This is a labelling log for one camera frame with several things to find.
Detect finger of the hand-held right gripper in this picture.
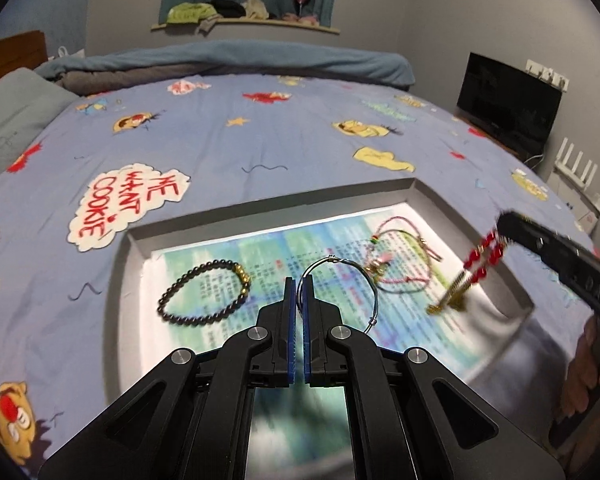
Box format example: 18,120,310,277
496,211,572,273

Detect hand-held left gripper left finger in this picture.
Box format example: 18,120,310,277
37,276,297,480

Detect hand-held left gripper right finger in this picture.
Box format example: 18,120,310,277
303,277,566,480

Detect red bead bracelet gold tassel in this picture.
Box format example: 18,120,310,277
426,227,508,316

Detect silver hoop bangle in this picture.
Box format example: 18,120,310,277
296,256,381,335

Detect grey jewelry tray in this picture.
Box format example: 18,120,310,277
112,177,546,480

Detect person's right hand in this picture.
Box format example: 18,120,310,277
559,317,600,419

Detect white box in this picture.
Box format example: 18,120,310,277
547,167,600,233

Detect printed paper tray liner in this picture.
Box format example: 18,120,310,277
152,203,501,386

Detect white router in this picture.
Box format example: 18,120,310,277
552,137,598,191

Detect wooden monitor stand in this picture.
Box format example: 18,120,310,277
452,112,523,158

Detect black monitor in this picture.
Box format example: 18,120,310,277
455,51,565,156

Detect blue blanket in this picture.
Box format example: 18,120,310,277
32,42,415,86

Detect grey blanket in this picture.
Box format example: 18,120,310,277
55,62,221,97

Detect wooden window sill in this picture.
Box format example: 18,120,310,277
151,15,341,36

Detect beige cloth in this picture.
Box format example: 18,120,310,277
242,0,271,20

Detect black cloth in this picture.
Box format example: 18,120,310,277
210,0,247,18

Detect green cloth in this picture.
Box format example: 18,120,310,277
166,2,218,25

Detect grey-green pillow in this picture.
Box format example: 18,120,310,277
0,67,78,191

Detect wooden headboard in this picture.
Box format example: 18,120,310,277
0,30,48,92

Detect thin black bead bracelet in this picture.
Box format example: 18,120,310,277
157,260,252,328

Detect pink cord bracelet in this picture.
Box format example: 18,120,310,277
364,216,446,293

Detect white wall hook rack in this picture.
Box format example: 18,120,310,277
524,59,571,92

